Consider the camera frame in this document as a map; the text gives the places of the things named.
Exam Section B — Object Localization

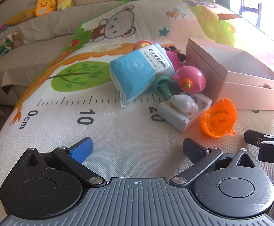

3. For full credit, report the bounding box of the blue cotton pad packet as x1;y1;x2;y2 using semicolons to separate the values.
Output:
109;43;174;108

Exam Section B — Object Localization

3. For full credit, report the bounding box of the pink and yellow round toy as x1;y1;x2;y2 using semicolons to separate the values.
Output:
133;40;154;51

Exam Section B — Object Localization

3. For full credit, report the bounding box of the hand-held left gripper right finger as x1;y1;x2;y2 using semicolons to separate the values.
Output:
170;138;257;189

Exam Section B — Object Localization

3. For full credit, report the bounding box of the orange plastic half shell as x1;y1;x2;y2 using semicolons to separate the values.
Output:
200;98;237;139

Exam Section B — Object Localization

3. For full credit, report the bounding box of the brown plush toy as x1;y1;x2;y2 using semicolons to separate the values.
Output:
10;31;24;49

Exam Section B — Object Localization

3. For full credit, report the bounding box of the teal plastic toy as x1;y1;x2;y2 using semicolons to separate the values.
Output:
154;74;175;97

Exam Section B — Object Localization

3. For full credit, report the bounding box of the yellow duck plush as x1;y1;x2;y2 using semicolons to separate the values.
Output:
33;0;57;17

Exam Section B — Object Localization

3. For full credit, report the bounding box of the pink cardboard box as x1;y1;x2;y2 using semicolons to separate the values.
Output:
185;38;274;111

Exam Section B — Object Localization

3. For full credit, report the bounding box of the cartoon printed play mat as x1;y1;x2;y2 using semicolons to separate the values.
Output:
0;0;274;226

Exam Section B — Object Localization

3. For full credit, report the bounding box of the white battery case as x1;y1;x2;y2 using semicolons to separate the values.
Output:
157;94;212;133

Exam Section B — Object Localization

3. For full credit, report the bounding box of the beige covered sofa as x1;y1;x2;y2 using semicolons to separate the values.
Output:
0;0;128;106

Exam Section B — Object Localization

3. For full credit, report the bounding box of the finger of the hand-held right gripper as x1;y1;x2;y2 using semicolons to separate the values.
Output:
244;129;274;150

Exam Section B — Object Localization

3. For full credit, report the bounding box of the long yellow plush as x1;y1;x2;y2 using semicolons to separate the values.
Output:
0;8;37;32

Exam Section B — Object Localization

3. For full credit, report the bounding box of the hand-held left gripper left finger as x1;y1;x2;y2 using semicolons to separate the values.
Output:
19;137;107;189

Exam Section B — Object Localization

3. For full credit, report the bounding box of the black-haired doll keychain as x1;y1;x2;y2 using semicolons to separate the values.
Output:
165;46;186;63

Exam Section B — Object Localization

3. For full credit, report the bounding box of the white plastic shell piece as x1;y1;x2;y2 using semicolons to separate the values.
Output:
170;95;198;116

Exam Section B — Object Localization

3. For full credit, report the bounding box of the pink bird toy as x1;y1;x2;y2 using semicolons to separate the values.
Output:
172;66;207;93

